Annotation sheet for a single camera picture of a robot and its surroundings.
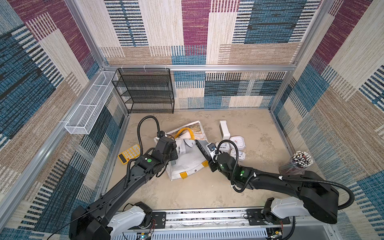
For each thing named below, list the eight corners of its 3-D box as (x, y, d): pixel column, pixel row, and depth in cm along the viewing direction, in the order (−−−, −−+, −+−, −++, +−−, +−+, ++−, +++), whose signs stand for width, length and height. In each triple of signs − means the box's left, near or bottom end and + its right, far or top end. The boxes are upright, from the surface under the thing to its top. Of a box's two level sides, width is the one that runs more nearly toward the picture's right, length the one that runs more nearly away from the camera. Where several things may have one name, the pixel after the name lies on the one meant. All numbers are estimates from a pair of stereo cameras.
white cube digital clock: (222, 141, 104) (223, 136, 99) (218, 126, 113) (219, 120, 108) (229, 140, 104) (231, 135, 99) (224, 125, 113) (226, 119, 108)
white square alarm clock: (231, 150, 100) (232, 147, 97) (229, 138, 106) (229, 134, 103) (244, 150, 100) (246, 147, 97) (241, 137, 106) (242, 134, 103)
